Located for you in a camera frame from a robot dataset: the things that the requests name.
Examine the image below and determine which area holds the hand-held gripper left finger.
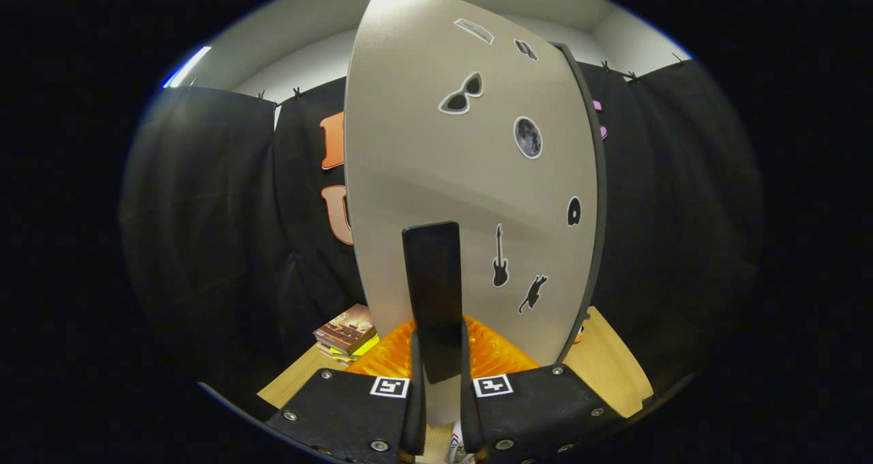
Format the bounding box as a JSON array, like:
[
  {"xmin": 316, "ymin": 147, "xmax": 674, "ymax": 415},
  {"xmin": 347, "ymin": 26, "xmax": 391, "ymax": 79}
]
[{"xmin": 265, "ymin": 319, "xmax": 428, "ymax": 464}]

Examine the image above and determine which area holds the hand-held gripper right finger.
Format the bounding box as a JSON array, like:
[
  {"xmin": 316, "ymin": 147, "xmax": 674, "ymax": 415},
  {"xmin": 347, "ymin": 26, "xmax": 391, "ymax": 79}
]
[{"xmin": 460, "ymin": 315, "xmax": 625, "ymax": 464}]

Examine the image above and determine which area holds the black door handle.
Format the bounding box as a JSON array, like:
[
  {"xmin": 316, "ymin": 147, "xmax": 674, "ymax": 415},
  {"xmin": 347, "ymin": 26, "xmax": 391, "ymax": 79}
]
[{"xmin": 401, "ymin": 221, "xmax": 464, "ymax": 385}]

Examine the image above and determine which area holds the grey shoe cabinet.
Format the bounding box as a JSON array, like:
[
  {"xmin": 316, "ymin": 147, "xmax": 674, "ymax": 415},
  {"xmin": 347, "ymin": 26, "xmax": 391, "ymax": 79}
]
[{"xmin": 549, "ymin": 41, "xmax": 609, "ymax": 366}]

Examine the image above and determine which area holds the yellow book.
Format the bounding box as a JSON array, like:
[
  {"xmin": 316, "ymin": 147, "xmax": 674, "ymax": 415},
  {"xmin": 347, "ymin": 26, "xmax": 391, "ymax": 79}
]
[{"xmin": 327, "ymin": 334, "xmax": 381, "ymax": 362}]

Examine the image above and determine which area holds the brown cover book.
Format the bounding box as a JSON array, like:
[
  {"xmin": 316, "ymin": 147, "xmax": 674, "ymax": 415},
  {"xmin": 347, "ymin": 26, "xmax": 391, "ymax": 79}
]
[{"xmin": 312, "ymin": 304, "xmax": 377, "ymax": 356}]

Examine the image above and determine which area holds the black backdrop cloth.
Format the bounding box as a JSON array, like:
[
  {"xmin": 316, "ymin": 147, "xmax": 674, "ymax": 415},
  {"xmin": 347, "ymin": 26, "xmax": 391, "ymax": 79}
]
[{"xmin": 119, "ymin": 58, "xmax": 765, "ymax": 410}]

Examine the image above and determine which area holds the row of black cloth clips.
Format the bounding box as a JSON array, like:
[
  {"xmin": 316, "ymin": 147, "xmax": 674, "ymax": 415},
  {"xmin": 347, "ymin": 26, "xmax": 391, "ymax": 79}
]
[{"xmin": 188, "ymin": 53, "xmax": 686, "ymax": 103}]

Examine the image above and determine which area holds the narrow ceiling light panel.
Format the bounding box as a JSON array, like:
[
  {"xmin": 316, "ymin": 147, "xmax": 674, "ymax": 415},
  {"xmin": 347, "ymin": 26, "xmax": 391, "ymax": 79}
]
[{"xmin": 162, "ymin": 46, "xmax": 212, "ymax": 89}]

